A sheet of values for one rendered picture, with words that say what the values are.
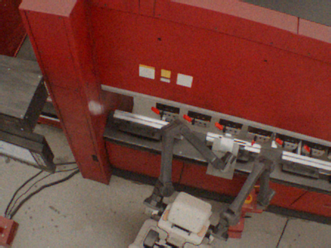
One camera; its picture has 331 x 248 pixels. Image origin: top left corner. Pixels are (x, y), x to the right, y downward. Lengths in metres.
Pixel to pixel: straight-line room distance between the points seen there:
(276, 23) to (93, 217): 2.53
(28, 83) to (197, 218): 1.15
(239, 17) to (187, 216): 1.13
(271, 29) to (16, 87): 1.21
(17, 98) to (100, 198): 1.96
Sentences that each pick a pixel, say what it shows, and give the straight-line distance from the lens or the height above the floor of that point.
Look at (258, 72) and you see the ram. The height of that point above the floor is 1.91.
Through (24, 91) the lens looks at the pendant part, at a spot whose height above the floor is 1.95.
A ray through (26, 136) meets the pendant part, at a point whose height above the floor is 1.57.
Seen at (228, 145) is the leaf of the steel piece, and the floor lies 1.00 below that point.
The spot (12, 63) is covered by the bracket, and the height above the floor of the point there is 1.70.
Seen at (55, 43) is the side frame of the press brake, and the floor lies 2.07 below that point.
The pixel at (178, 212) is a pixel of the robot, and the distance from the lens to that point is 2.33.
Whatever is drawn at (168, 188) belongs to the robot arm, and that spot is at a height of 1.29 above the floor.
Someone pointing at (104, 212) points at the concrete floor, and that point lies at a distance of 3.74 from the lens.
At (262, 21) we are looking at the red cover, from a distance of 1.80.
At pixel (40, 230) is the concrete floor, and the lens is 3.80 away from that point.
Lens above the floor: 3.62
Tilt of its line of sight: 64 degrees down
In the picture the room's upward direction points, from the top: 6 degrees clockwise
